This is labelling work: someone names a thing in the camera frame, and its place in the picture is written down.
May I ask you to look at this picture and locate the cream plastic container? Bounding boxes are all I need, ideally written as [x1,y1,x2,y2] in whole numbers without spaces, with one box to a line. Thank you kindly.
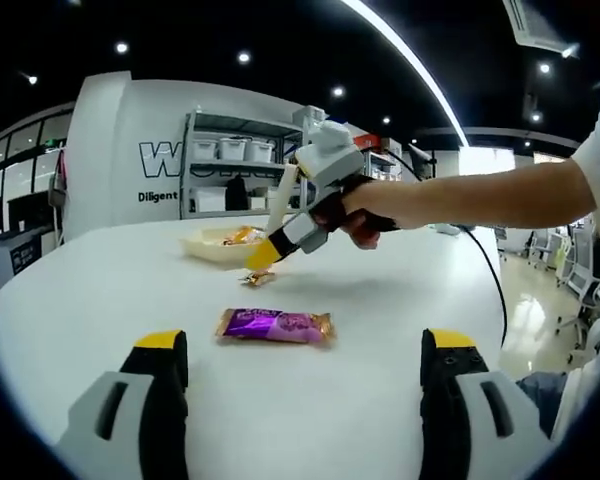
[179,224,276,269]

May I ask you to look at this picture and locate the person's blue jeans leg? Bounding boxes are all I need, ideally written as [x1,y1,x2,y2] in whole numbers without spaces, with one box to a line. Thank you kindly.
[517,372,570,436]

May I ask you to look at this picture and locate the grey metal shelving rack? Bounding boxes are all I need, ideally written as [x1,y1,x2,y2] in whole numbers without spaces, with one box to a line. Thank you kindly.
[179,107,411,221]

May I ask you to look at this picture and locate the large purple food packet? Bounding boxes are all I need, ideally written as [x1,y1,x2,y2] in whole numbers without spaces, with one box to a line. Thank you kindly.
[215,307,337,347]

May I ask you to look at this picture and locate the black backpack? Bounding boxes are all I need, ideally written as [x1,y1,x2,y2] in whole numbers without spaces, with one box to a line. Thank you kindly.
[224,175,249,211]

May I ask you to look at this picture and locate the gold candy food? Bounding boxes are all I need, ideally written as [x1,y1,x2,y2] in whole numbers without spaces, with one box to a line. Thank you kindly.
[238,270,277,287]

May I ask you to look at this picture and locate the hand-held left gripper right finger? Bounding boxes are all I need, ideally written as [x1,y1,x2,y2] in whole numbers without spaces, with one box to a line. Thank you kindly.
[419,327,554,480]

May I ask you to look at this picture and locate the ceiling air vent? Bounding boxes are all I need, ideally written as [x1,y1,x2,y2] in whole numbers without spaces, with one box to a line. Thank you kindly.
[502,0,579,57]

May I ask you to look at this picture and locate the white cardboard box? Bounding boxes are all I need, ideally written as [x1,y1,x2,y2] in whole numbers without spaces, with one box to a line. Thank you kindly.
[189,187,229,214]

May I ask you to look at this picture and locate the hanging grey device red strap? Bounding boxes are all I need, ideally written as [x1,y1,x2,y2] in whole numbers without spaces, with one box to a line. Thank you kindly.
[48,147,70,246]

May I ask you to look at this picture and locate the black monitor on pole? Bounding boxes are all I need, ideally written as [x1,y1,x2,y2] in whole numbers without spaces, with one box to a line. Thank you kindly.
[407,142,439,181]

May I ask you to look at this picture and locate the long ceiling light strip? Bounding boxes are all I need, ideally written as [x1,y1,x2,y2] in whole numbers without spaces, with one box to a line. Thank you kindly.
[339,0,466,146]

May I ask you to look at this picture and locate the white office chair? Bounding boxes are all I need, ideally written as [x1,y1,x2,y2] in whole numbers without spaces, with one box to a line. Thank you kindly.
[559,269,600,371]
[524,229,562,272]

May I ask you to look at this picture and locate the yellow bun food packet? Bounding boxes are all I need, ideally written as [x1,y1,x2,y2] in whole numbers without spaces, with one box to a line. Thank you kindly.
[223,225,266,247]

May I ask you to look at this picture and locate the dark grey cabinet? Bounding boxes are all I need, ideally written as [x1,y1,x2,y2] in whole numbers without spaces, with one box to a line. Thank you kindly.
[0,227,61,281]

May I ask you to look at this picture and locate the cream food tongs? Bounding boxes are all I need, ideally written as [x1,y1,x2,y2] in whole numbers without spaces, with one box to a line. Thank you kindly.
[264,166,300,239]

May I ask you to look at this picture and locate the person's right hand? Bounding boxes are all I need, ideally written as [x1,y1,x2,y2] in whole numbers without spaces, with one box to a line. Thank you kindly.
[313,179,399,250]

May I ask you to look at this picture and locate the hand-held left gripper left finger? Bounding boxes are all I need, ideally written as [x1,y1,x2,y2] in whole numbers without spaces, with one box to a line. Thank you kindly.
[54,328,190,480]

